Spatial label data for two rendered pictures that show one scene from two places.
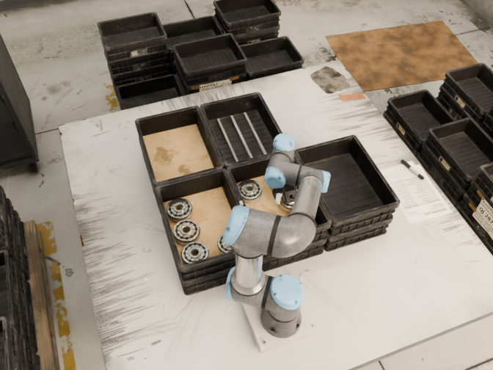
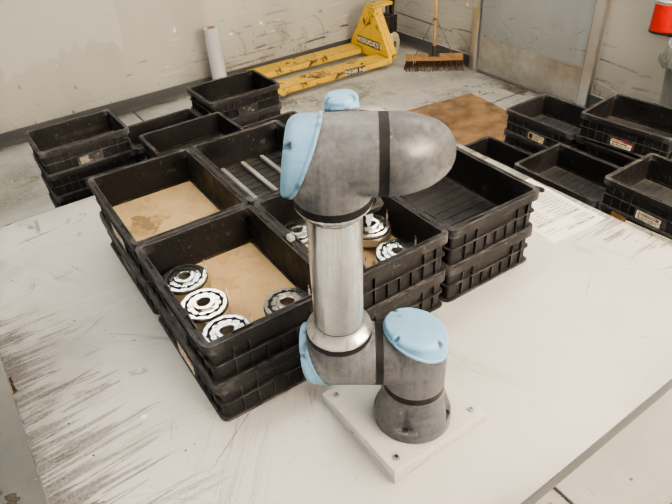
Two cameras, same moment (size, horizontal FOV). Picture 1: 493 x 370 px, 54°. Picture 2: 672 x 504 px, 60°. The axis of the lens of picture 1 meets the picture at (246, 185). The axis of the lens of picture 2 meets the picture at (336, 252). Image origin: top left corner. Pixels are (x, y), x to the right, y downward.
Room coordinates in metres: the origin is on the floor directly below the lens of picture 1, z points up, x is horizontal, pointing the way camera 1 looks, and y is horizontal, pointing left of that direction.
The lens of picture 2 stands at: (0.04, 0.13, 1.69)
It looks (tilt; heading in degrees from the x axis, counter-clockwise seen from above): 37 degrees down; 349
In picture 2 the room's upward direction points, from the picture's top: 4 degrees counter-clockwise
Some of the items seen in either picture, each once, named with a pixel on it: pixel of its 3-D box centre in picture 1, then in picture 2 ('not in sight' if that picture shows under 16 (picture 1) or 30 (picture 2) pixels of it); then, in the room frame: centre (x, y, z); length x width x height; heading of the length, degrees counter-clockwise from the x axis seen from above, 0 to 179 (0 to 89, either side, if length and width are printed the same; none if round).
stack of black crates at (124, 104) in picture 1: (153, 107); not in sight; (2.37, 0.62, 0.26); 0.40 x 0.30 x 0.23; 112
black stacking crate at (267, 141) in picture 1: (243, 136); (267, 175); (1.55, 0.02, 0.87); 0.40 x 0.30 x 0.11; 21
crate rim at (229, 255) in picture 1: (204, 216); (231, 269); (1.07, 0.16, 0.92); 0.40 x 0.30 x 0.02; 21
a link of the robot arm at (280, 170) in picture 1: (282, 172); not in sight; (1.10, -0.12, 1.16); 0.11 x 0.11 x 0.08; 75
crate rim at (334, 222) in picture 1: (344, 177); (441, 181); (1.28, -0.40, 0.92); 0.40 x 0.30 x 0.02; 21
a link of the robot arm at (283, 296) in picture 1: (284, 296); (411, 350); (0.76, -0.14, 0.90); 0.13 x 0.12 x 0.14; 75
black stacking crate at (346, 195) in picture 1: (342, 185); (440, 197); (1.28, -0.40, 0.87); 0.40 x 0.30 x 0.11; 21
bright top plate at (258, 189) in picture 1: (249, 189); (297, 231); (1.25, -0.01, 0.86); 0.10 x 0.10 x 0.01
